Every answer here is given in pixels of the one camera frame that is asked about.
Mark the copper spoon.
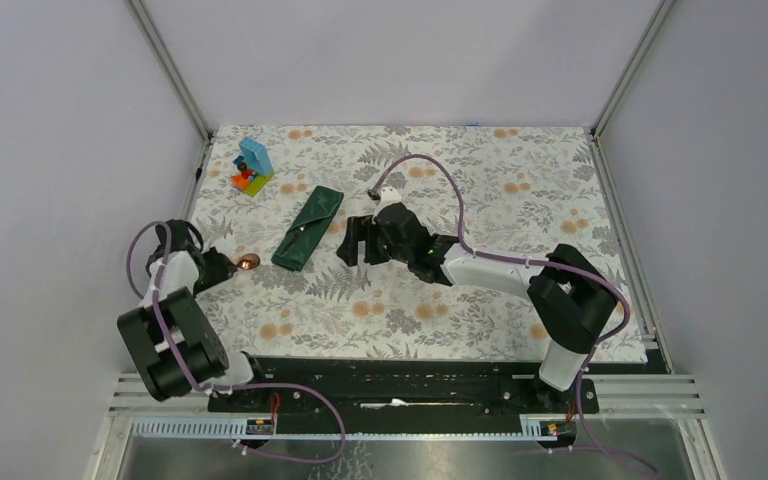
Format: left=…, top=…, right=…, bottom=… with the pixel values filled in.
left=235, top=253, right=261, bottom=270

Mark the dark green cloth napkin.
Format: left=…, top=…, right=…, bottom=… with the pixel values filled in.
left=271, top=186, right=344, bottom=272

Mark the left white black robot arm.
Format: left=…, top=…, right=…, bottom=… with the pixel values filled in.
left=117, top=220, right=271, bottom=411

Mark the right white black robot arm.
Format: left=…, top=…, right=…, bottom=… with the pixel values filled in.
left=337, top=202, right=621, bottom=412

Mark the colourful toy brick build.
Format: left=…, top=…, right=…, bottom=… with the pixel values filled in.
left=230, top=137, right=275, bottom=197

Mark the floral patterned table mat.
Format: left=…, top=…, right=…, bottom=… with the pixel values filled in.
left=190, top=125, right=629, bottom=361

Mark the aluminium rail left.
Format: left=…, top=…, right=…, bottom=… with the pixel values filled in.
left=109, top=373, right=208, bottom=414

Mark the aluminium rail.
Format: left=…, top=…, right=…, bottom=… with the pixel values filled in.
left=109, top=373, right=208, bottom=414
left=588, top=374, right=706, bottom=419

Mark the left aluminium frame post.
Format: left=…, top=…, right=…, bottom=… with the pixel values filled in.
left=124, top=0, right=213, bottom=142

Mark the aluminium frame post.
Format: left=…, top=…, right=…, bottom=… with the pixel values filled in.
left=590, top=0, right=678, bottom=139
left=124, top=0, right=213, bottom=142

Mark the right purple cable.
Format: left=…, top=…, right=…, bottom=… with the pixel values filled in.
left=367, top=154, right=662, bottom=480

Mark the white slotted cable duct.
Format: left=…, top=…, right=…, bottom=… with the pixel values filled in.
left=130, top=415, right=558, bottom=442

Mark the aluminium rail right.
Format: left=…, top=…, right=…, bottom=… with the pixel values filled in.
left=588, top=374, right=706, bottom=419

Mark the right aluminium frame post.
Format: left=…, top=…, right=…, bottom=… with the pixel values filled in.
left=590, top=0, right=678, bottom=139

